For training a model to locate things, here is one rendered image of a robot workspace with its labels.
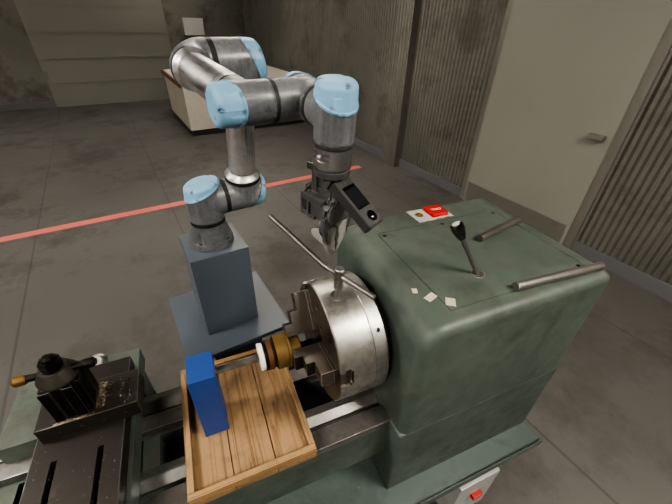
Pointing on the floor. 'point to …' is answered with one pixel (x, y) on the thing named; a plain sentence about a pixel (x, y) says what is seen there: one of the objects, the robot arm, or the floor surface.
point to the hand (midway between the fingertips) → (333, 250)
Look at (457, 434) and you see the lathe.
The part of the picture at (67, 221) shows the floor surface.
